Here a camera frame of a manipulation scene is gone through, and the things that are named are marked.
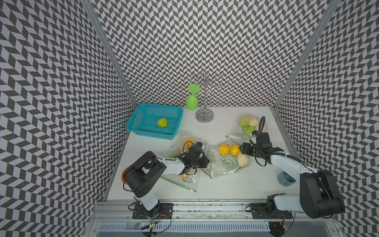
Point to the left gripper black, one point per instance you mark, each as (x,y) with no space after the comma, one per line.
(205,160)

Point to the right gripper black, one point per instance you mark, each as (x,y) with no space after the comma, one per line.
(245,148)

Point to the zip-top bag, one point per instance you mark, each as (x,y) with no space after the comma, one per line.
(238,136)
(221,165)
(190,180)

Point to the green pear bag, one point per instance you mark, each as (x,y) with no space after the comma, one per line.
(248,130)
(175,154)
(162,122)
(244,122)

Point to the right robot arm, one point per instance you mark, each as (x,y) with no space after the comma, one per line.
(319,194)

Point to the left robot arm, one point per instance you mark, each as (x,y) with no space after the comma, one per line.
(143,174)

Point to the cream pear middle bag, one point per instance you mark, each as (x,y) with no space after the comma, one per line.
(242,160)

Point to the yellow pear middle bag upper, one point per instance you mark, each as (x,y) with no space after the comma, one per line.
(224,149)

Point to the yellow pear left bag upper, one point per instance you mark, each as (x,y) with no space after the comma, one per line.
(188,143)

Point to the yellow pear middle bag lower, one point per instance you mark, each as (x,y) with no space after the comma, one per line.
(234,150)

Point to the cream pear far bag upper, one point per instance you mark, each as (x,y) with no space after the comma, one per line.
(253,121)

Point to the grey-blue cup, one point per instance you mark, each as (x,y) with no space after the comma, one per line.
(285,179)

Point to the chrome glass holder stand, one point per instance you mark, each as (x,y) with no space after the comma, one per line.
(206,81)

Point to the green plastic wine glass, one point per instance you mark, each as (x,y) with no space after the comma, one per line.
(192,100)

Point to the teal plastic basket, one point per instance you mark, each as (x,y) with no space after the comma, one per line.
(144,120)

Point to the orange bowl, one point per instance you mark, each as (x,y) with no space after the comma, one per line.
(124,175)

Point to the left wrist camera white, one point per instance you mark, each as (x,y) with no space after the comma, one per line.
(200,144)

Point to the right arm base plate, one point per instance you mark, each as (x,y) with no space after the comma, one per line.
(268,211)

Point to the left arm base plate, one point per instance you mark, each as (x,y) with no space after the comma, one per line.
(160,211)

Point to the aluminium front rail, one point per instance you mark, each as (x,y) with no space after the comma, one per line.
(192,210)

